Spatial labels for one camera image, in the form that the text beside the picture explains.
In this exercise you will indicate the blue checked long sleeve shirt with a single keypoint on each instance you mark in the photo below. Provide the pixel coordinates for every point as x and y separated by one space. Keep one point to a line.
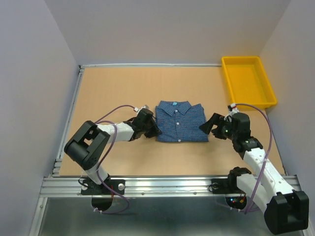
179 122

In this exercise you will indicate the aluminium back rail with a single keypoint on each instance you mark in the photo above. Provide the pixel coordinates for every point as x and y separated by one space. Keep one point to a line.
150 65

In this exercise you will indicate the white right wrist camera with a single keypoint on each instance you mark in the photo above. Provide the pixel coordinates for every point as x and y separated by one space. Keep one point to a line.
232 109

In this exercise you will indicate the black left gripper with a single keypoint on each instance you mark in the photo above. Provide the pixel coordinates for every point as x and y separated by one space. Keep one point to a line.
155 131

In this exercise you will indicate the aluminium left side rail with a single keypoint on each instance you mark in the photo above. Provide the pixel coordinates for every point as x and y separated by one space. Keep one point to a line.
60 153

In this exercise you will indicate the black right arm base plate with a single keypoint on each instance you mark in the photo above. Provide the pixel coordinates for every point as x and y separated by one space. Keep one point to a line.
224 186

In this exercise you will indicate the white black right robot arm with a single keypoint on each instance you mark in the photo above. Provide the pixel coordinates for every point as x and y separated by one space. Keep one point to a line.
285 209

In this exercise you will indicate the aluminium front rail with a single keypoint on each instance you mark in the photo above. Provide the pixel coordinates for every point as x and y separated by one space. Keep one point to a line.
135 187

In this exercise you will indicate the yellow plastic bin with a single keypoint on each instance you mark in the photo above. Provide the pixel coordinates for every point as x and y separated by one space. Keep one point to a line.
247 81

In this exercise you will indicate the aluminium rail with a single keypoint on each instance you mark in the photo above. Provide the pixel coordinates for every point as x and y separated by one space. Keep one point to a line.
60 153
135 187
150 65

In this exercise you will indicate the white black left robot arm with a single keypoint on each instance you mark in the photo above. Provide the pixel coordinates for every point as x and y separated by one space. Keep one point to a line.
86 146

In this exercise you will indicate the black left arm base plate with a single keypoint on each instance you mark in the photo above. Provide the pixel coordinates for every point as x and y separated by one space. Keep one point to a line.
89 188

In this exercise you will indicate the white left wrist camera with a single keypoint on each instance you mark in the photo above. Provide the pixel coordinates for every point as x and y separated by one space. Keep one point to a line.
137 110

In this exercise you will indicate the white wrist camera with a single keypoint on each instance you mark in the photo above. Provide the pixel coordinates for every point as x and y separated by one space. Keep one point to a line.
137 110
232 109

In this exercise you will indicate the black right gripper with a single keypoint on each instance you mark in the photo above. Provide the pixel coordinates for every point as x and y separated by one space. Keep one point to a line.
215 118

